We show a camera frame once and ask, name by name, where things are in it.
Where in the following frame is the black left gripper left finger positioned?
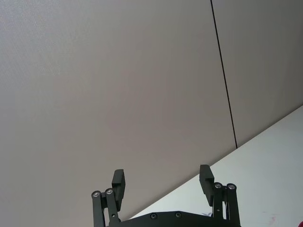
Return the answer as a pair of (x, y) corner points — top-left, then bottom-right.
(91, 169), (126, 227)

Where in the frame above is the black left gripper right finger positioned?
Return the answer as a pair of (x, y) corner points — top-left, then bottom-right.
(199, 165), (241, 227)

